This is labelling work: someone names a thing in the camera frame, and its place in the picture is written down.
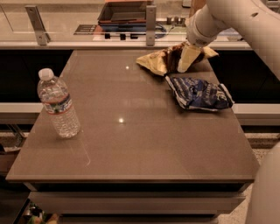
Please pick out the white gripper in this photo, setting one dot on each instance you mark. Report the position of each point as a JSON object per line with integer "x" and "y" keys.
{"x": 196, "y": 35}

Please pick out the brown and yellow chip bag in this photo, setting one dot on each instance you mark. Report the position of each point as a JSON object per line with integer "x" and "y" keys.
{"x": 166, "y": 61}

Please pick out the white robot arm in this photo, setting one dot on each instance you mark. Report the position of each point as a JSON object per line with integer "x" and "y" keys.
{"x": 259, "y": 26}

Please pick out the blue chip bag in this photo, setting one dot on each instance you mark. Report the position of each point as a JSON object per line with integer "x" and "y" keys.
{"x": 193, "y": 93}

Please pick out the clear plastic water bottle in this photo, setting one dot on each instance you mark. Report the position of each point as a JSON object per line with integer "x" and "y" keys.
{"x": 53, "y": 93}

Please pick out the open dark tray box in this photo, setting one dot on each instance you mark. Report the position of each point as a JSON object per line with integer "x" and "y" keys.
{"x": 124, "y": 12}

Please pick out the grey table drawer cabinet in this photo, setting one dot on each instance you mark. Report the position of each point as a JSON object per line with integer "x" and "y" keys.
{"x": 138, "y": 207}

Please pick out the middle metal glass bracket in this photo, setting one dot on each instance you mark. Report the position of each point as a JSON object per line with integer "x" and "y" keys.
{"x": 150, "y": 24}

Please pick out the metal glass bracket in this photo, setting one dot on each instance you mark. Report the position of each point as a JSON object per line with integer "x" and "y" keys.
{"x": 150, "y": 24}
{"x": 41, "y": 34}

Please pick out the left metal glass bracket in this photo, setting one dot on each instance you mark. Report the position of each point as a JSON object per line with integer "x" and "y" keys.
{"x": 41, "y": 34}

